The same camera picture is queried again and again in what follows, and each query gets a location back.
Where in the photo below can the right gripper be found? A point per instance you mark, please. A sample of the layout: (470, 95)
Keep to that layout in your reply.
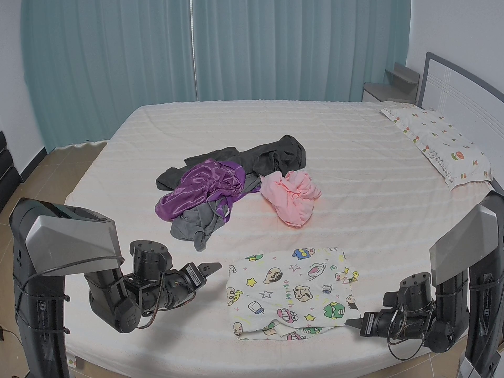
(376, 324)

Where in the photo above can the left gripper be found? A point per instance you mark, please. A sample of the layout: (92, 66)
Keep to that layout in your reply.
(177, 284)

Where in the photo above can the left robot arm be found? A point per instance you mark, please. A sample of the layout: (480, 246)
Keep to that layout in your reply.
(43, 242)

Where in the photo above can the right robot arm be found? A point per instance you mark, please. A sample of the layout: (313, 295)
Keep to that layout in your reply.
(476, 250)

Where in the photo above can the bed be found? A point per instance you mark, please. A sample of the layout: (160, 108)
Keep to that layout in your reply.
(354, 230)

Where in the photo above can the grey garment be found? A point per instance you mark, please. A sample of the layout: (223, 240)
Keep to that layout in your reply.
(193, 225)

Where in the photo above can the white printed pyjama top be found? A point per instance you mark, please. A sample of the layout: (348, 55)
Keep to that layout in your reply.
(291, 293)

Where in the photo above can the purple garment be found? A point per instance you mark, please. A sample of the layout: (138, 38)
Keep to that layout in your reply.
(200, 187)

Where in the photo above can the pink garment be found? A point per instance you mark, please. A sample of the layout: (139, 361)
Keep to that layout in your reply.
(293, 199)

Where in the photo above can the black garment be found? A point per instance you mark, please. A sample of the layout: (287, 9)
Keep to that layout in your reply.
(275, 158)

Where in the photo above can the white printed pillow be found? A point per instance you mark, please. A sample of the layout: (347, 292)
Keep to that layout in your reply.
(445, 144)

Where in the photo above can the grey bedside table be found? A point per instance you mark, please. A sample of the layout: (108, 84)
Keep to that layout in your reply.
(388, 89)

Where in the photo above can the blue-green curtain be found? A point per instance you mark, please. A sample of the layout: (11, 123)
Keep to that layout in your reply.
(110, 53)
(295, 34)

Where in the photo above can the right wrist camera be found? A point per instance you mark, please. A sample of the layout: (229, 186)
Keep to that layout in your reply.
(391, 299)

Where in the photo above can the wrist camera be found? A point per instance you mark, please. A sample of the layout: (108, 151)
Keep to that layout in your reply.
(391, 299)
(134, 284)

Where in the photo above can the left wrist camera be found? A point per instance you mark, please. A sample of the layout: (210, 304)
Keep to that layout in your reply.
(134, 284)

